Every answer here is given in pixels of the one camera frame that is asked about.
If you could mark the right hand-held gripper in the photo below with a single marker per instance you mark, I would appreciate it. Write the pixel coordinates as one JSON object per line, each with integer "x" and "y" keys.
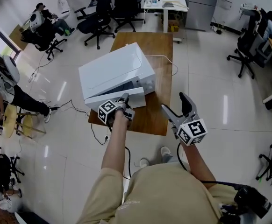
{"x": 192, "y": 132}

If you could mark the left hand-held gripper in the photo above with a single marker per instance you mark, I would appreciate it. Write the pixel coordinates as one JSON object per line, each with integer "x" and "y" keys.
{"x": 106, "y": 109}

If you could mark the white microwave door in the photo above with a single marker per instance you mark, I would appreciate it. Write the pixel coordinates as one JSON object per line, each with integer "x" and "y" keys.
{"x": 136, "y": 97}

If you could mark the white microwave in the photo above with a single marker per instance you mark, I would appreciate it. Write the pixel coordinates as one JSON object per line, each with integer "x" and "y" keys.
{"x": 112, "y": 66}

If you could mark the person's left forearm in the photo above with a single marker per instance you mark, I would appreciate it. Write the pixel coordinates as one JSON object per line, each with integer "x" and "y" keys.
{"x": 116, "y": 143}

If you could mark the person's right forearm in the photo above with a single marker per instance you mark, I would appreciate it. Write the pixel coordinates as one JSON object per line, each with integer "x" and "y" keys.
{"x": 196, "y": 162}

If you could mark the wooden table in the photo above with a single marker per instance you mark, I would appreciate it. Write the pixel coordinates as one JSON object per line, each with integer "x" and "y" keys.
{"x": 157, "y": 106}

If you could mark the white floor socket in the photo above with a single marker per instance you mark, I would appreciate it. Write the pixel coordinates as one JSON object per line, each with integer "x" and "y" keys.
{"x": 106, "y": 138}

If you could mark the person's grey trouser leg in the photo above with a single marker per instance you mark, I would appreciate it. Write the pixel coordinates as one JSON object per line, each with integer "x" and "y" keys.
{"x": 168, "y": 158}

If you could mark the black power adapter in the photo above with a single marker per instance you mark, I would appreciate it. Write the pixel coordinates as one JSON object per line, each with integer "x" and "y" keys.
{"x": 53, "y": 108}

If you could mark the yellow box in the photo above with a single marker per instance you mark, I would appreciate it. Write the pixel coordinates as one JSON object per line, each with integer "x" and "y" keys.
{"x": 173, "y": 28}

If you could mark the person's beige shirt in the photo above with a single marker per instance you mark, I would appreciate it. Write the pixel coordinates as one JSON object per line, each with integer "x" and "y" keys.
{"x": 161, "y": 195}

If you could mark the white power strip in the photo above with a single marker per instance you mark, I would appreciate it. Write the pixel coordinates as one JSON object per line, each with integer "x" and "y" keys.
{"x": 216, "y": 29}

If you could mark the cardboard box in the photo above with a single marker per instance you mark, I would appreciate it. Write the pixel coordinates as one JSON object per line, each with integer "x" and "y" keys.
{"x": 172, "y": 18}

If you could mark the black and grey office chair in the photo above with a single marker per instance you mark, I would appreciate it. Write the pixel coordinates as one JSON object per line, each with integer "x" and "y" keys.
{"x": 250, "y": 45}

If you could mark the yellow wooden stool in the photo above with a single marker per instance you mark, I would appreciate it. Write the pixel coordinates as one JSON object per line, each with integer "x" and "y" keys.
{"x": 9, "y": 122}
{"x": 29, "y": 125}

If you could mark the grey metal cabinet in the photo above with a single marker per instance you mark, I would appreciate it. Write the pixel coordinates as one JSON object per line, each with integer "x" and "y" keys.
{"x": 202, "y": 6}

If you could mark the white round-topped appliance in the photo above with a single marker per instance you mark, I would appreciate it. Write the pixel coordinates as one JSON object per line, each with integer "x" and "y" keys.
{"x": 64, "y": 6}

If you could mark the black belt-worn device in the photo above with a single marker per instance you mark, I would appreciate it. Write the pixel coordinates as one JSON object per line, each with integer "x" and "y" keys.
{"x": 252, "y": 202}

